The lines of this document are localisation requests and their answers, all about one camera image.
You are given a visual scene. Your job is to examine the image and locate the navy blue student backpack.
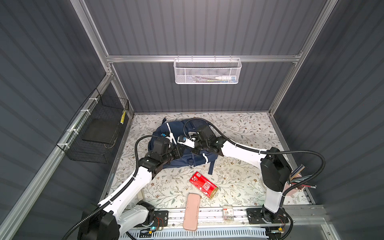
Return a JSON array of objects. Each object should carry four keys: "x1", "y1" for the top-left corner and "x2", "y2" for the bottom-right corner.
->
[{"x1": 153, "y1": 118, "x2": 218, "y2": 175}]

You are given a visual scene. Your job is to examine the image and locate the red tissue packet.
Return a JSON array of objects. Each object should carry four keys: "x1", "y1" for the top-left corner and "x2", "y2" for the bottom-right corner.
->
[{"x1": 189, "y1": 172, "x2": 219, "y2": 199}]

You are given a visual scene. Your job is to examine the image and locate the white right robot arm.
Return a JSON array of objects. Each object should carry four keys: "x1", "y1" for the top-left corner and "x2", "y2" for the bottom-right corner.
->
[{"x1": 178, "y1": 118, "x2": 326, "y2": 224}]

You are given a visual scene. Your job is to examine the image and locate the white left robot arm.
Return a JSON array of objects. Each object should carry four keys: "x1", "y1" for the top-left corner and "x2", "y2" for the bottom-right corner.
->
[{"x1": 63, "y1": 135, "x2": 182, "y2": 240}]

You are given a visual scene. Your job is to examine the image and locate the pink pencil case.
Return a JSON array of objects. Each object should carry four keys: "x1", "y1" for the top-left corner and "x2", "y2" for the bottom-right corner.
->
[{"x1": 183, "y1": 193, "x2": 201, "y2": 232}]

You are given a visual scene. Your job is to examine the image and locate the small clear staples box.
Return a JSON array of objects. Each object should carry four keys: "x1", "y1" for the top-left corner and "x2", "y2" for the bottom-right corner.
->
[{"x1": 223, "y1": 206, "x2": 234, "y2": 222}]

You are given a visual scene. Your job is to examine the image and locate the pink pencil cup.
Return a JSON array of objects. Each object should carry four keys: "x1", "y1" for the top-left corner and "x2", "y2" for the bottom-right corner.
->
[{"x1": 283, "y1": 163, "x2": 317, "y2": 197}]

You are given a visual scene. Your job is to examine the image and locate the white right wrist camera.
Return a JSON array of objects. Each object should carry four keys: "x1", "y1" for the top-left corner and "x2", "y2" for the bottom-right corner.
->
[{"x1": 177, "y1": 136, "x2": 196, "y2": 149}]

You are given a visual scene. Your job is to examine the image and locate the white wire mesh basket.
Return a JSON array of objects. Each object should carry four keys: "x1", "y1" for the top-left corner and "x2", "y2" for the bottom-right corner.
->
[{"x1": 173, "y1": 58, "x2": 242, "y2": 85}]

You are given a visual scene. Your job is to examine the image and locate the black wire mesh basket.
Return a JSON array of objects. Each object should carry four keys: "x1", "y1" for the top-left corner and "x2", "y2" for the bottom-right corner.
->
[{"x1": 57, "y1": 91, "x2": 130, "y2": 164}]

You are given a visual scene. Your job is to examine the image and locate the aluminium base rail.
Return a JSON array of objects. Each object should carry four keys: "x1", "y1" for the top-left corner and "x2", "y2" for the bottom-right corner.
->
[{"x1": 80, "y1": 204, "x2": 328, "y2": 233}]

